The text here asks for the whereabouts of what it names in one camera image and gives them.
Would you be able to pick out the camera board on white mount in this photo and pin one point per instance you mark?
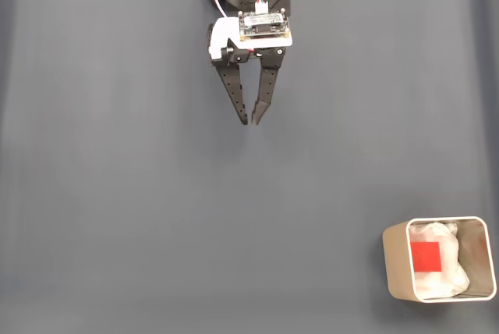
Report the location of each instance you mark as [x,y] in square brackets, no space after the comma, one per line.
[265,25]

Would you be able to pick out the crumpled white paper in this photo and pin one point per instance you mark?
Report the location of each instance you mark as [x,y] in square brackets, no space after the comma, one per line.
[448,283]

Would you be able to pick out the red cube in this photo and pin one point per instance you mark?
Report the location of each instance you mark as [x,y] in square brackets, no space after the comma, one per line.
[426,256]

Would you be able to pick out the beige box with white rim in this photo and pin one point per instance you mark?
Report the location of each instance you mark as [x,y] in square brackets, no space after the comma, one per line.
[395,264]

